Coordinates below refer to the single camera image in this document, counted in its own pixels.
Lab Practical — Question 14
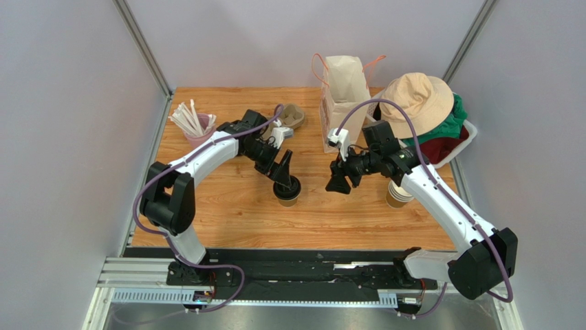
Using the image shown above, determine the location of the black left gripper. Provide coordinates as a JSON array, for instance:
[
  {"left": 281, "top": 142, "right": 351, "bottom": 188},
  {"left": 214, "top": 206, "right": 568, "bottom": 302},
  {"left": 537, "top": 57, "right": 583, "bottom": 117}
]
[{"left": 242, "top": 140, "right": 292, "bottom": 188}]

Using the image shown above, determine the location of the single paper coffee cup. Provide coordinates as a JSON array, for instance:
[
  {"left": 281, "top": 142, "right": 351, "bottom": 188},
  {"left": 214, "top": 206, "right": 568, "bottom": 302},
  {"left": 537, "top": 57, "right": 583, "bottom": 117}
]
[{"left": 277, "top": 195, "right": 299, "bottom": 208}]

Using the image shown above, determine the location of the white paper takeout bag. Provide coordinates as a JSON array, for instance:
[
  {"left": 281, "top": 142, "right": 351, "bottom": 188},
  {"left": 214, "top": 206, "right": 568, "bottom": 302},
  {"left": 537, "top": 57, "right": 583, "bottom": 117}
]
[{"left": 312, "top": 53, "right": 386, "bottom": 153}]

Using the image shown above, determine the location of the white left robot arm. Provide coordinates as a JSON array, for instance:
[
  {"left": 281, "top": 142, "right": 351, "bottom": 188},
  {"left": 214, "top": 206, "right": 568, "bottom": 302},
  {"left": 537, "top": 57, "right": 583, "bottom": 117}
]
[{"left": 133, "top": 106, "right": 301, "bottom": 285}]

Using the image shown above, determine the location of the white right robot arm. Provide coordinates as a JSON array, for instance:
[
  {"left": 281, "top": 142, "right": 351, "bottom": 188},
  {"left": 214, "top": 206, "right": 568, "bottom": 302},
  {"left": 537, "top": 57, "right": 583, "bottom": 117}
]
[{"left": 326, "top": 120, "right": 518, "bottom": 300}]

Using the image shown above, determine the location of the stack of paper cups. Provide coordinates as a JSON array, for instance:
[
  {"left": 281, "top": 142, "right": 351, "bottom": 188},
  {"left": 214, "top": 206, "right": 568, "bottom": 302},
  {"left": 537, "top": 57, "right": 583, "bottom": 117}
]
[{"left": 385, "top": 181, "right": 414, "bottom": 208}]

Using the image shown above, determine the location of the white plastic basket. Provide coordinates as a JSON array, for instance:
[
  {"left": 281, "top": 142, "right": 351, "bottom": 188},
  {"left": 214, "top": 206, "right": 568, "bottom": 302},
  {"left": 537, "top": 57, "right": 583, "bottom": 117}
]
[{"left": 366, "top": 93, "right": 477, "bottom": 168}]

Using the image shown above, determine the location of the pink cup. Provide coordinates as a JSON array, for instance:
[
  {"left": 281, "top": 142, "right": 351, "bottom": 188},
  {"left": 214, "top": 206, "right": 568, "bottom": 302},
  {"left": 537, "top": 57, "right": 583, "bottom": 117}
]
[{"left": 183, "top": 113, "right": 217, "bottom": 149}]

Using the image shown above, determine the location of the dark red cloth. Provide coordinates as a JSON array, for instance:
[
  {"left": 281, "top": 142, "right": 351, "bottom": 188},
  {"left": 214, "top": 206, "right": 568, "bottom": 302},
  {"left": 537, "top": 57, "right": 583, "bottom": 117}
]
[{"left": 420, "top": 126, "right": 470, "bottom": 165}]

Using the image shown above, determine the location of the beige bucket hat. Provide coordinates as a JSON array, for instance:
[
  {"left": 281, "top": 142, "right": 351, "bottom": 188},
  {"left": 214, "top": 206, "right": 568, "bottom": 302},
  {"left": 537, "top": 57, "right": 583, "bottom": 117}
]
[{"left": 379, "top": 72, "right": 454, "bottom": 139}]

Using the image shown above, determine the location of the green cloth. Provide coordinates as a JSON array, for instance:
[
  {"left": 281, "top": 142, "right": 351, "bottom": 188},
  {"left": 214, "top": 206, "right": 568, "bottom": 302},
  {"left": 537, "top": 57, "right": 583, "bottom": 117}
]
[{"left": 417, "top": 93, "right": 468, "bottom": 146}]

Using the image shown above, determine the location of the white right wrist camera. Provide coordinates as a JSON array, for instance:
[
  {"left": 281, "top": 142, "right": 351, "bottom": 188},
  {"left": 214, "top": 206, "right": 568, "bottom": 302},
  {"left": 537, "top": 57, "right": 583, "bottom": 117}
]
[{"left": 327, "top": 128, "right": 351, "bottom": 162}]

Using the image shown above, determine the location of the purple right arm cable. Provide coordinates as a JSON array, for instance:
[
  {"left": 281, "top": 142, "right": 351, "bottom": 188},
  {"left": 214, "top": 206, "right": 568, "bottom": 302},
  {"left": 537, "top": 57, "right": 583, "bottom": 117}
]
[{"left": 335, "top": 98, "right": 514, "bottom": 319}]

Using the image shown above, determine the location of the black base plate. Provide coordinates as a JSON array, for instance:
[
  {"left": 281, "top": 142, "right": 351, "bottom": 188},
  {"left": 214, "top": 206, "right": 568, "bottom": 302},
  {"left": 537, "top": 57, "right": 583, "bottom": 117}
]
[{"left": 123, "top": 247, "right": 441, "bottom": 303}]

